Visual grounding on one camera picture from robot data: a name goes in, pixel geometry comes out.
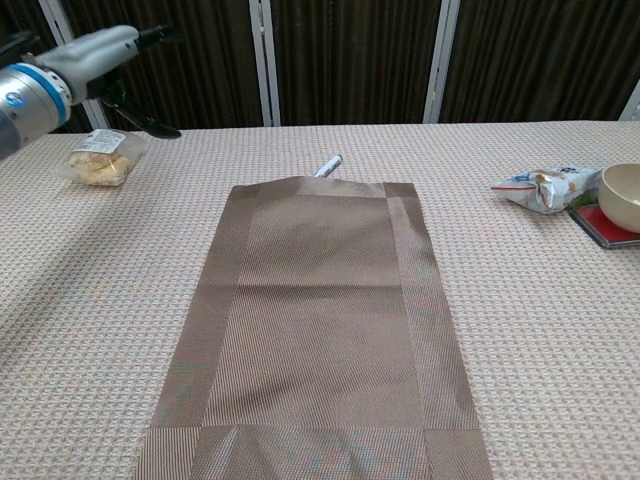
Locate clear bag of pastries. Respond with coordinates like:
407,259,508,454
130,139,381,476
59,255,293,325
55,128,147,188

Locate brown woven placemat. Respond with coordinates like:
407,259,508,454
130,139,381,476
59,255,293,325
132,174,495,480

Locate small beige bowl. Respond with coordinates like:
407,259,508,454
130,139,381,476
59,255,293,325
597,163,640,235

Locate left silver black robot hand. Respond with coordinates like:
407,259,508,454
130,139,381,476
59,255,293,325
29,23,182,140

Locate dark pleated partition panel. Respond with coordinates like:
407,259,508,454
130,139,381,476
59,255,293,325
59,0,266,132
0,0,94,136
269,0,444,126
439,0,640,124

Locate white partition post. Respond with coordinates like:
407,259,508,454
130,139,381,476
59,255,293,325
422,0,461,124
617,79,640,122
248,0,282,127
38,0,111,132

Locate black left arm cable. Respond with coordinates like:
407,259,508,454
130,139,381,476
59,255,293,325
0,31,41,66

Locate white marker pen blue cap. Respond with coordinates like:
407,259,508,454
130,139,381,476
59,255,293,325
313,154,344,179

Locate red ink pad case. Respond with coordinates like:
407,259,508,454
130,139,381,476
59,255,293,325
568,203,640,250

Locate crumpled white blue snack packet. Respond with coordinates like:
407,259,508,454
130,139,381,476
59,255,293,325
490,164,604,216

